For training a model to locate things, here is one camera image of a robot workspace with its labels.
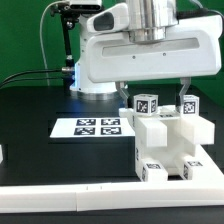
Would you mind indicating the white marker base plate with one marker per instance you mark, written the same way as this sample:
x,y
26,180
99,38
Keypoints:
x,y
91,127

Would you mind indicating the black camera on stand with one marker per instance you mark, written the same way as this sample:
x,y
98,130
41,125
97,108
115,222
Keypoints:
x,y
70,12

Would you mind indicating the white chair seat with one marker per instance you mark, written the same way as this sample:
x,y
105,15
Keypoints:
x,y
170,156

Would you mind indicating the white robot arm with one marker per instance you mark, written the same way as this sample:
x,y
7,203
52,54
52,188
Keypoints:
x,y
138,40

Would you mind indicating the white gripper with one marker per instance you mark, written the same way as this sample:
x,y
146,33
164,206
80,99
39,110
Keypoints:
x,y
190,48

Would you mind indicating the white L-shaped fence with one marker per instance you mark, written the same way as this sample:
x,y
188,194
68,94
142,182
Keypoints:
x,y
208,191

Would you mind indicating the white tagged cube nut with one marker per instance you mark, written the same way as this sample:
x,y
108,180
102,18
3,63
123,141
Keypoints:
x,y
191,105
145,104

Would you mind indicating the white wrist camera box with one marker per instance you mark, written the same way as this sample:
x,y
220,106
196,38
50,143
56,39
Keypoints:
x,y
113,19

